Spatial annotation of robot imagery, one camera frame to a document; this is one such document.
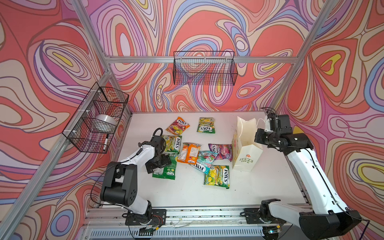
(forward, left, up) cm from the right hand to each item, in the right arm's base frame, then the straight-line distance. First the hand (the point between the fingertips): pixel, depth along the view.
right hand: (258, 139), depth 75 cm
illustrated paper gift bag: (-5, +8, +1) cm, 9 cm away
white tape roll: (+5, +76, +10) cm, 76 cm away
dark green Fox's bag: (-7, +48, -21) cm, 53 cm away
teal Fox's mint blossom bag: (-1, +27, -19) cm, 33 cm away
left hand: (-3, +51, -22) cm, 55 cm away
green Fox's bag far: (+28, +23, -20) cm, 41 cm away
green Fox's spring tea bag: (-10, +19, -21) cm, 30 cm away
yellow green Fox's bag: (+12, +46, -20) cm, 52 cm away
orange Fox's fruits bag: (+4, +36, -20) cm, 41 cm away
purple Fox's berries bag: (+5, +14, -20) cm, 25 cm away
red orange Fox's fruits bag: (+27, +43, -20) cm, 55 cm away
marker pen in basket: (0, +76, +2) cm, 76 cm away
